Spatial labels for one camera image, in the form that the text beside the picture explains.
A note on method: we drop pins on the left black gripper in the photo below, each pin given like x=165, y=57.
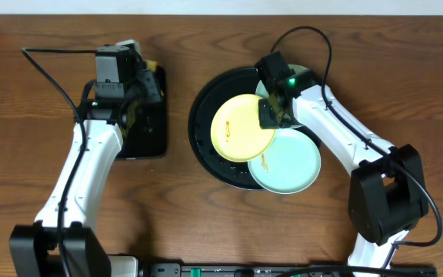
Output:
x=151, y=82

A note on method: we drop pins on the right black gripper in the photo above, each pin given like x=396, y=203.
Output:
x=267, y=120

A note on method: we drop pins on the yellow plate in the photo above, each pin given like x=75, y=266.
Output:
x=235, y=130

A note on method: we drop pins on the light blue plate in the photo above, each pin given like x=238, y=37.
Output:
x=289, y=165
x=298, y=71

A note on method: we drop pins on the green yellow sponge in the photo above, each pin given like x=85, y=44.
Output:
x=151, y=65

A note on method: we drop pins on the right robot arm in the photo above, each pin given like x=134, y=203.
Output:
x=387, y=195

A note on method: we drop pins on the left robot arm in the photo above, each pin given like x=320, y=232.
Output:
x=62, y=240

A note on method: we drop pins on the black rectangular tray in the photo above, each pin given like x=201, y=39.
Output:
x=139, y=144

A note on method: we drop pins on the round black tray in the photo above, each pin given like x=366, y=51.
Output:
x=219, y=90

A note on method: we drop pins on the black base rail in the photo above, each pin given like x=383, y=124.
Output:
x=174, y=269

